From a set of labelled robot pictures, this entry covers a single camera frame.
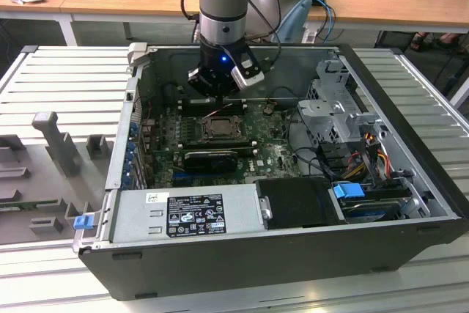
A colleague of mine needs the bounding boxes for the silver CPU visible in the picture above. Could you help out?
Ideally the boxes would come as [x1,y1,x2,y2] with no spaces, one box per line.
[207,119,236,136]

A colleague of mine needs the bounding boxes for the metal socket cover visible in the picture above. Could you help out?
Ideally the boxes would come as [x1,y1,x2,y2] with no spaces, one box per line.
[199,117,243,138]

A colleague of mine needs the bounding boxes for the CPU socket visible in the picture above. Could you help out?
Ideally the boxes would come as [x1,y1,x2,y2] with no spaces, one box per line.
[196,114,245,141]

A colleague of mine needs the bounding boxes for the blue expansion slot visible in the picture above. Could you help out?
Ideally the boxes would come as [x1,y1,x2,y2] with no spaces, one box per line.
[171,169,208,186]

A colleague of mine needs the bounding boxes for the grey case latch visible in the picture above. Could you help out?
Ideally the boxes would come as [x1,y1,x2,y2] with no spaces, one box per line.
[127,42,149,68]

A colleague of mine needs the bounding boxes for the black graphics card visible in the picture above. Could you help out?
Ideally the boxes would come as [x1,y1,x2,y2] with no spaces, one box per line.
[182,150,238,175]

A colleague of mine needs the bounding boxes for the green motherboard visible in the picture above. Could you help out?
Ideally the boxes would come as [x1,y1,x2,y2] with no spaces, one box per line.
[141,102,305,188]

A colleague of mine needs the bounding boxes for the pale blue teach pendant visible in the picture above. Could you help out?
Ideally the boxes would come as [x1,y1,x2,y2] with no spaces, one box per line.
[273,0,313,43]

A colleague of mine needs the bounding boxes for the metal drive cage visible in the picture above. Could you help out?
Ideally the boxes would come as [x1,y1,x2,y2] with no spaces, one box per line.
[296,58,389,145]

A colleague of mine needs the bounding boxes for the black plastic shroud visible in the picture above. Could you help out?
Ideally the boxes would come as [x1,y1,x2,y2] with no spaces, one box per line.
[254,177,338,229]

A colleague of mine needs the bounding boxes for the silver power supply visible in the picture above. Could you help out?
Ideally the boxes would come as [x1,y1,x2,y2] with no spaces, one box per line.
[98,183,272,244]

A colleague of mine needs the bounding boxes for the blue disk carrier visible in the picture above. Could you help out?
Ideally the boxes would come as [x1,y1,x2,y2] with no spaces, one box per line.
[332,182,366,205]

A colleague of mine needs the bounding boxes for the black PC case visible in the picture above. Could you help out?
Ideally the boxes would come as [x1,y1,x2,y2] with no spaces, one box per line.
[72,43,469,303]

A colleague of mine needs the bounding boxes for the grey parts rack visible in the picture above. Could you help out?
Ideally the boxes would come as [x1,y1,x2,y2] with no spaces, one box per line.
[0,110,118,246]

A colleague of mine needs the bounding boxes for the silver hard disk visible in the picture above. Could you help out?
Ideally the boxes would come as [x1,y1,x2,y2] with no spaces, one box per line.
[342,199,400,223]

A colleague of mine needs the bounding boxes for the person's sandalled feet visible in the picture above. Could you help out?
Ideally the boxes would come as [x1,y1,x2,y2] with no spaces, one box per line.
[409,30,462,52]

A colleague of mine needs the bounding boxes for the green RAM stick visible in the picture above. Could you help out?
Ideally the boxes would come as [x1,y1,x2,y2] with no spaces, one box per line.
[0,199,59,208]

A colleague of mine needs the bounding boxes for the metal disk bay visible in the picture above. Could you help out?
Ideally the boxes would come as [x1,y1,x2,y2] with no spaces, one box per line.
[328,172,433,226]

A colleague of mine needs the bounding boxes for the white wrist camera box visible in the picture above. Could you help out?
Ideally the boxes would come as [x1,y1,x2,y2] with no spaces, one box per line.
[230,58,265,90]

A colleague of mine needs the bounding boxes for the blue cable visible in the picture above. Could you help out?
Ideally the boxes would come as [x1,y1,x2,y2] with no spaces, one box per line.
[311,0,337,43]

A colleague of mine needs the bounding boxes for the dark cable bundle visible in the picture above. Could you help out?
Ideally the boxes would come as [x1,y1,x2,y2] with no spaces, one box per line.
[287,107,347,178]

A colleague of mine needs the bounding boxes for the coloured wire bundle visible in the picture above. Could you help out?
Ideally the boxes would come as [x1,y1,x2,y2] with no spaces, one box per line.
[346,142,391,180]

